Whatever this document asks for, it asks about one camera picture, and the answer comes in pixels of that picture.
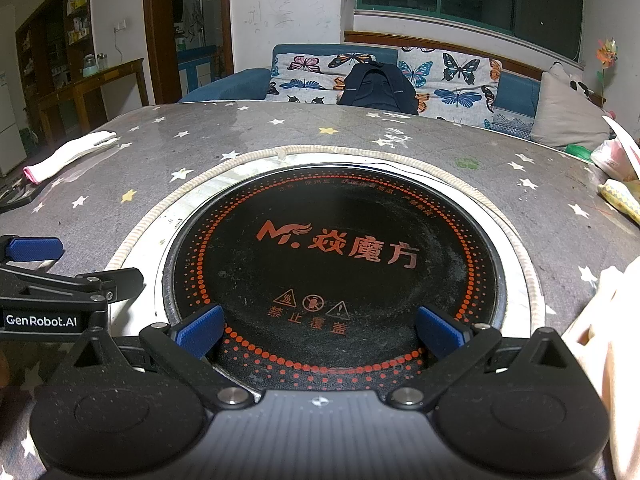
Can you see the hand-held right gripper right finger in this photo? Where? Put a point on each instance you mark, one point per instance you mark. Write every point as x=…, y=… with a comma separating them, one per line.
x=440, y=332

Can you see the blue and white cabinet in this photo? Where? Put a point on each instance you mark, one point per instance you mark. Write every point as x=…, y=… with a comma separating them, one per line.
x=197, y=70

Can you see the cream garment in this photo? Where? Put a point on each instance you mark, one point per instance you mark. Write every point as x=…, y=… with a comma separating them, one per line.
x=615, y=360

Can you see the round black induction cooktop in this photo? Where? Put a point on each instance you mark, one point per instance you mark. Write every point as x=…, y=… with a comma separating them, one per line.
x=325, y=210

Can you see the yellow patterned cloth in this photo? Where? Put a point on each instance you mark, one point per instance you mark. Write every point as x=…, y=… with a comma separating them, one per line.
x=625, y=197

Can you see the white refrigerator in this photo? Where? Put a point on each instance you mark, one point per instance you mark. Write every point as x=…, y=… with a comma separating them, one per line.
x=7, y=110

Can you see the grey star-printed tablecloth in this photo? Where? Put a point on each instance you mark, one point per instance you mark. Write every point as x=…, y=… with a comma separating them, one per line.
x=350, y=125

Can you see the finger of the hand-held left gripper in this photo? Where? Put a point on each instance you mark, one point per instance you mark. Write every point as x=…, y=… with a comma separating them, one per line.
x=37, y=250
x=117, y=282

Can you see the glass jar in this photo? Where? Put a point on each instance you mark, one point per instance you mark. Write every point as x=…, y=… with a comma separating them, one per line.
x=102, y=61

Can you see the blue sofa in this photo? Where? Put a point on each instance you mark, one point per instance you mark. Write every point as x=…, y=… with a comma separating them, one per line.
x=235, y=82

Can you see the white glove with pink cuff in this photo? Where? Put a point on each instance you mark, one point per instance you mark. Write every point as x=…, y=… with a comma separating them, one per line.
x=65, y=157

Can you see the colourful pinwheel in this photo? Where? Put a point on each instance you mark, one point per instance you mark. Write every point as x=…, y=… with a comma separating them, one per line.
x=607, y=52

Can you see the dark wooden shelf cabinet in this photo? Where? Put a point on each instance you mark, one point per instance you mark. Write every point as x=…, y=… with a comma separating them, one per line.
x=55, y=40

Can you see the white and pink bag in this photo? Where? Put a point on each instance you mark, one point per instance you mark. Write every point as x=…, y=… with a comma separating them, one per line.
x=615, y=155

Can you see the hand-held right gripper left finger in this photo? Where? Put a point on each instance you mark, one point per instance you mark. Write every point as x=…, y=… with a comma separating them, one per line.
x=200, y=332

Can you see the green plastic item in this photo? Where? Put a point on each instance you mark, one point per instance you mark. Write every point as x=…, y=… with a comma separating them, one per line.
x=580, y=151

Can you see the black backpack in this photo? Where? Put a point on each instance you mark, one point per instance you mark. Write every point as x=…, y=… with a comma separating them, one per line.
x=375, y=87

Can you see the wooden desk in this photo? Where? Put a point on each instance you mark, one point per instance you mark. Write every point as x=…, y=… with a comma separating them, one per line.
x=100, y=77

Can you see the black plastic frame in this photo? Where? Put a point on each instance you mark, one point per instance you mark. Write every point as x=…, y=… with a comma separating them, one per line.
x=12, y=197

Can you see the brown wooden door frame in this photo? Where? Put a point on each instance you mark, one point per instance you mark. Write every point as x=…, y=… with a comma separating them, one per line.
x=150, y=35

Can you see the blue patterned cloth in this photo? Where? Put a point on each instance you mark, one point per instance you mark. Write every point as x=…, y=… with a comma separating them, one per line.
x=512, y=124

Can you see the panda plush toy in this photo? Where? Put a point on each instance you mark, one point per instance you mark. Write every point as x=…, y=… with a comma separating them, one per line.
x=580, y=85

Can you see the butterfly-printed sofa cover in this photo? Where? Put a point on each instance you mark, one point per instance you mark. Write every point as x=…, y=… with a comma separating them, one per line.
x=310, y=72

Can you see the grey pillow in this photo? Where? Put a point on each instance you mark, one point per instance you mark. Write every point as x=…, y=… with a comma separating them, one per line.
x=565, y=115

